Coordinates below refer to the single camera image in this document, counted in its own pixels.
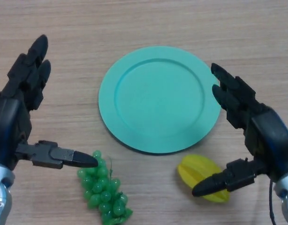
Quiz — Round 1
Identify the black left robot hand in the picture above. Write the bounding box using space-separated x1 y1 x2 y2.
0 34 99 171

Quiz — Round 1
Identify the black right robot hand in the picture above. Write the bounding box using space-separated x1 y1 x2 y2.
191 62 288 198

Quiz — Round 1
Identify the yellow starfruit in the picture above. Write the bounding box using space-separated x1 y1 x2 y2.
176 154 230 203

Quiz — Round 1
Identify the green round plate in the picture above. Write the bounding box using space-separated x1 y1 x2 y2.
98 45 221 155

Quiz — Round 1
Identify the green grape bunch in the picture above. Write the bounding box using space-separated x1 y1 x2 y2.
77 150 133 225

